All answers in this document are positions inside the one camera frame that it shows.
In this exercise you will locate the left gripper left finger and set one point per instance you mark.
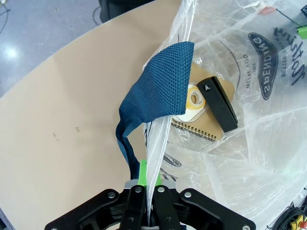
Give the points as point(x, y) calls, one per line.
point(134, 208)

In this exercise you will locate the kraft spiral notebook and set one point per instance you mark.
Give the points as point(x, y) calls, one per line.
point(206, 127)

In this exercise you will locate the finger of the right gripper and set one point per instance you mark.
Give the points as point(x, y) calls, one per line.
point(302, 33)

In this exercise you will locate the yellow button box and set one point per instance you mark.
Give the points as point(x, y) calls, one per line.
point(296, 224)

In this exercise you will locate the black stapler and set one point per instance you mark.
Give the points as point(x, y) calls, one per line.
point(219, 105)

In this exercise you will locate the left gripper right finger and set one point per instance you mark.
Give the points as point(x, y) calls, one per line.
point(165, 208)

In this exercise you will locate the person in black t-shirt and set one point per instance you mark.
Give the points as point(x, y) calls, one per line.
point(120, 9)

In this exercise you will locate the clear tape roll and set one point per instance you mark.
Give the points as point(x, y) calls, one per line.
point(196, 107)

